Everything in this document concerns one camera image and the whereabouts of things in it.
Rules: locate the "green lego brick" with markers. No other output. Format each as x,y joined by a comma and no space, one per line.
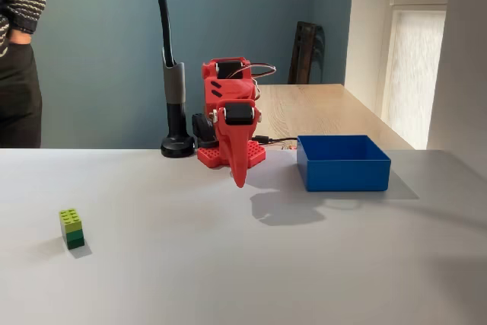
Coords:
71,226

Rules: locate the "red perforated robot base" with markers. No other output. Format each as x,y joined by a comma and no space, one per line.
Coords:
256,153

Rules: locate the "blue plastic box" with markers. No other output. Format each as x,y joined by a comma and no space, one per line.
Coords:
346,176

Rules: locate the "person in black trousers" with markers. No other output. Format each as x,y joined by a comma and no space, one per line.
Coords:
19,104

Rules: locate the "black round object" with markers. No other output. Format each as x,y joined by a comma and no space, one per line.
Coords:
174,81

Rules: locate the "red robot arm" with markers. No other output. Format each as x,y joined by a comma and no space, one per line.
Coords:
228,89

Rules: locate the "dark brown wooden frame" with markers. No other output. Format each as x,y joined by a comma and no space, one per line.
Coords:
304,55

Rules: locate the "light wooden table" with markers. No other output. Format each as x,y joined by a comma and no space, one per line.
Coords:
323,112

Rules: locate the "window with white curtain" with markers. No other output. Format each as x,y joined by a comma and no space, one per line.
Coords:
414,74

